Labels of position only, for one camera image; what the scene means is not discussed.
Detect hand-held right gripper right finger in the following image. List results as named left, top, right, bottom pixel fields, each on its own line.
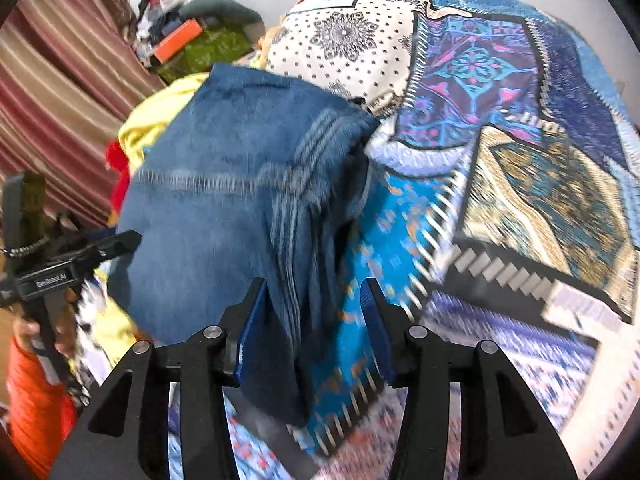
left=360, top=277, right=577, bottom=480

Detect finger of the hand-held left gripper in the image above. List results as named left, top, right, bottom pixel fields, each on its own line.
left=82, top=230, right=144, bottom=264

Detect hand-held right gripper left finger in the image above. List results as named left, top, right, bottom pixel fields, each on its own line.
left=50, top=277, right=268, bottom=480

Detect blue denim jeans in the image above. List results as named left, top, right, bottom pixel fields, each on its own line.
left=107, top=62, right=385, bottom=427

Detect person's left forearm orange sleeve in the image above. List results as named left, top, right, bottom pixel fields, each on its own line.
left=6, top=334, right=80, bottom=479

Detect person's left hand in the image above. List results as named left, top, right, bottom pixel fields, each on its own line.
left=12, top=300, right=79, bottom=359

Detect red garment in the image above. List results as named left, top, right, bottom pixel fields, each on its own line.
left=104, top=140, right=133, bottom=213

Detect yellow printed garment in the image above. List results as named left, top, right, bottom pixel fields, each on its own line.
left=75, top=72, right=212, bottom=361

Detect striped curtain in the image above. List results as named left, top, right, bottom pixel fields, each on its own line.
left=0, top=0, right=167, bottom=228

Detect patchwork printed bedspread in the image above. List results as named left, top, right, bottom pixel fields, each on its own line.
left=165, top=0, right=640, bottom=480

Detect orange box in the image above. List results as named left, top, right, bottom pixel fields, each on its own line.
left=151, top=19, right=204, bottom=62

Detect green patterned cloth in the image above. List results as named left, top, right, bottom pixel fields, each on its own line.
left=159, top=25, right=254, bottom=85

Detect dark green pillow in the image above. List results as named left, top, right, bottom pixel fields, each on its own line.
left=182, top=0, right=266, bottom=37

